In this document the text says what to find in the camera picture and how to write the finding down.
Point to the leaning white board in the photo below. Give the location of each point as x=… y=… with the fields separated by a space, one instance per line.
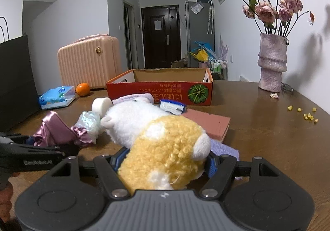
x=248 y=79

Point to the purple satin cloth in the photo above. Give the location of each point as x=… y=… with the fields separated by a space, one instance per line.
x=54 y=130

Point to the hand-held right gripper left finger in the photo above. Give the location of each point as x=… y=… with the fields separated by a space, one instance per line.
x=116 y=162

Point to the eyeglasses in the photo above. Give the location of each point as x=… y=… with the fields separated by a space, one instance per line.
x=287 y=87

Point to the metal cart with bottles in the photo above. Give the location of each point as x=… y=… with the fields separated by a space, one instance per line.
x=218 y=67

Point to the dried pink roses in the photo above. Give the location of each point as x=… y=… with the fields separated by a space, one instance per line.
x=265 y=12

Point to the orange fruit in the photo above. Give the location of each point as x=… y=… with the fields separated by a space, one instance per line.
x=83 y=89

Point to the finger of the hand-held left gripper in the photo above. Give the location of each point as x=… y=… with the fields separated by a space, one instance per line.
x=69 y=149

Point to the dark brown door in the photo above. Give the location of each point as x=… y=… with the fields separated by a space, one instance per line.
x=159 y=37

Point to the pink sponge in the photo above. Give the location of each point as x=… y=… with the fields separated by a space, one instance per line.
x=208 y=121

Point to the pink bucket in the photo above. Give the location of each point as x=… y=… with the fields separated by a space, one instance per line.
x=203 y=64

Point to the fallen rose petal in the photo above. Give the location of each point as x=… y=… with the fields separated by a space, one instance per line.
x=274 y=95

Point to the folded clear umbrella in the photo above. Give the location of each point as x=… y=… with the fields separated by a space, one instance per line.
x=210 y=17

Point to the purple feather decoration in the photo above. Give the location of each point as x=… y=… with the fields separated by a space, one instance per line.
x=223 y=49

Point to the scattered yellow crumbs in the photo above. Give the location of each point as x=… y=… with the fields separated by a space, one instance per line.
x=308 y=116

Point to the white foam cylinder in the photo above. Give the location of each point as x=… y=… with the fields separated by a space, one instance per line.
x=101 y=106

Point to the iridescent plastic bag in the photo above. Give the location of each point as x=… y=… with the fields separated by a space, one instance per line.
x=90 y=121

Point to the clear plastic bag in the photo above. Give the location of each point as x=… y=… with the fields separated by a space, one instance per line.
x=197 y=8

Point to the brown floor carton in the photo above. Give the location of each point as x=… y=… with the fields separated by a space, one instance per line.
x=179 y=64

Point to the blue and white packet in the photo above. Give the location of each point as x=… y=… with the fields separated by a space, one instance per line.
x=171 y=106

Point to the grey refrigerator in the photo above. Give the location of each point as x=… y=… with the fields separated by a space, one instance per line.
x=198 y=30

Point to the purple knit pouch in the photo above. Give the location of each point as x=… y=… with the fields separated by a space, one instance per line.
x=224 y=149

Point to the yellow and white plush toy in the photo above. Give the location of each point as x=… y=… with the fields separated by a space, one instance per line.
x=159 y=143

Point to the person's left hand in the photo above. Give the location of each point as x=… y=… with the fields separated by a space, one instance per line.
x=5 y=200

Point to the pale purple plush headband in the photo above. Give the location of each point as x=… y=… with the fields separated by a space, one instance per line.
x=129 y=97

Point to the black paper bag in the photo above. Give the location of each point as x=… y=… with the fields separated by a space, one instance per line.
x=15 y=79

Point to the blue folded frame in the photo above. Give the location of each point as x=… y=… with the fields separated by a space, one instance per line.
x=206 y=46

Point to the pink ribbed suitcase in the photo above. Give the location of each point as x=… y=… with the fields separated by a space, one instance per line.
x=89 y=62

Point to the orange cardboard box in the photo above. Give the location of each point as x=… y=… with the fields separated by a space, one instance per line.
x=154 y=92

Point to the pink textured vase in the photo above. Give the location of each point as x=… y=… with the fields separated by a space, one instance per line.
x=272 y=66

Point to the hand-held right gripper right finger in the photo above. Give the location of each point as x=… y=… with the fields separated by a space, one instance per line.
x=212 y=166

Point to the blue wet wipes pack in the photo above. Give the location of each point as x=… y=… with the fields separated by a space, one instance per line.
x=55 y=97

